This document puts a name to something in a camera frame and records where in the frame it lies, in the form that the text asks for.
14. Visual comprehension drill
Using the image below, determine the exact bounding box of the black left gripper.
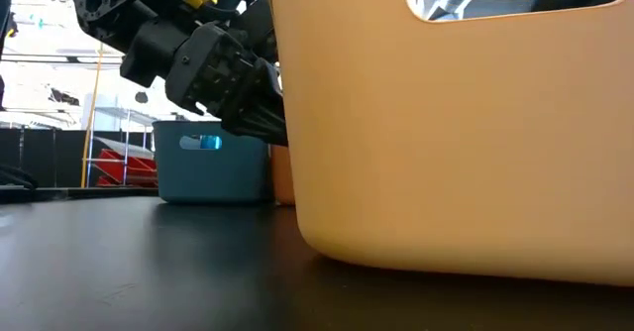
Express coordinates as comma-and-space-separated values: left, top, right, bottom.
164, 22, 290, 148

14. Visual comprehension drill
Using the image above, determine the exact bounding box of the orange plastic bin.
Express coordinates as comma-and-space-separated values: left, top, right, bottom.
269, 144, 297, 207

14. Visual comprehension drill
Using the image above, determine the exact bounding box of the blue plastic bin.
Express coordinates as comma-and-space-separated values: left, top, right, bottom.
152, 120, 272, 205

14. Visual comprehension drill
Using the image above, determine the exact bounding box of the yellow plastic bin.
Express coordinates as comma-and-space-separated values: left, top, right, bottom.
268, 0, 634, 288

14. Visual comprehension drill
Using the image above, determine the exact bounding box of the metal shelf with red bins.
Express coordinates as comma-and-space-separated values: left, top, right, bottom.
81, 106, 159, 189

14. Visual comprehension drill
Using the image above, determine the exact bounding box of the yellow cable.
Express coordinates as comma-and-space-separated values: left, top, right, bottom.
80, 48, 104, 189

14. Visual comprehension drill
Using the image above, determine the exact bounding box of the black aluminium table frame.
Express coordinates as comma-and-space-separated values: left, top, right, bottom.
0, 185, 160, 205

